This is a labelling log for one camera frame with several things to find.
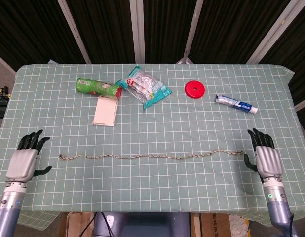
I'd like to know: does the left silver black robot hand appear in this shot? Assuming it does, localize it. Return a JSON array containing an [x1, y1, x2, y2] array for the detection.
[[5, 129, 52, 185]]

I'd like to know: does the grey blue robot torso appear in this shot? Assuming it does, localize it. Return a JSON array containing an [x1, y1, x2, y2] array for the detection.
[[93, 211, 192, 237]]

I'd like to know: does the beige braided rope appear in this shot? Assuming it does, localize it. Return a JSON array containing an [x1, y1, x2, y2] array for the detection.
[[58, 149, 245, 161]]

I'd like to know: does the white textured foam piece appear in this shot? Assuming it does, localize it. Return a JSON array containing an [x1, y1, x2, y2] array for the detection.
[[229, 214, 250, 237]]

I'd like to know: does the green checked tablecloth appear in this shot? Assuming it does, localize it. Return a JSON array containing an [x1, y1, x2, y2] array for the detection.
[[0, 63, 305, 228]]

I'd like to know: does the red plastic disc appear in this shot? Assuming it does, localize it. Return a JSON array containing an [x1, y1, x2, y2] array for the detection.
[[184, 79, 206, 100]]

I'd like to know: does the blue white toothpaste tube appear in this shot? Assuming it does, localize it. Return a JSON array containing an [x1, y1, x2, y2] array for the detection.
[[215, 93, 259, 114]]

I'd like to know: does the white plastic tray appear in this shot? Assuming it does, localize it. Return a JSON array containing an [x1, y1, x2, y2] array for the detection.
[[92, 95, 118, 127]]

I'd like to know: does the light wooden plank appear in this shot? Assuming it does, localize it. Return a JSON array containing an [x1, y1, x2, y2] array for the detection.
[[191, 212, 201, 237]]

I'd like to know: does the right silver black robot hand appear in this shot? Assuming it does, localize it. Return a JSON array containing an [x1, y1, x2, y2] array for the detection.
[[243, 127, 284, 184]]

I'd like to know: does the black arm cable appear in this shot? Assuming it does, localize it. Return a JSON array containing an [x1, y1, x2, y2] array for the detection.
[[287, 212, 296, 237]]

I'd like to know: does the black yellow equipment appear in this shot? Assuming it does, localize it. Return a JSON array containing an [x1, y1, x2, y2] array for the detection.
[[0, 86, 12, 119]]

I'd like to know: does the teal clear snack bag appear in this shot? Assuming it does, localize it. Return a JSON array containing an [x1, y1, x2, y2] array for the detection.
[[115, 65, 173, 111]]

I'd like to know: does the white frame post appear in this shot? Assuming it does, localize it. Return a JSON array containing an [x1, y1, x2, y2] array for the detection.
[[246, 0, 305, 64], [129, 0, 146, 64], [57, 0, 92, 64], [176, 0, 204, 64]]

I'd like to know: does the brown cardboard box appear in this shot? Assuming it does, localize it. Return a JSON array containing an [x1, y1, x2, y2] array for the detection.
[[200, 212, 231, 237], [65, 211, 95, 237]]

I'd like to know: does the green chip can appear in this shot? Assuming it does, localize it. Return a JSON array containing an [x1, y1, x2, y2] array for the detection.
[[76, 77, 123, 100]]

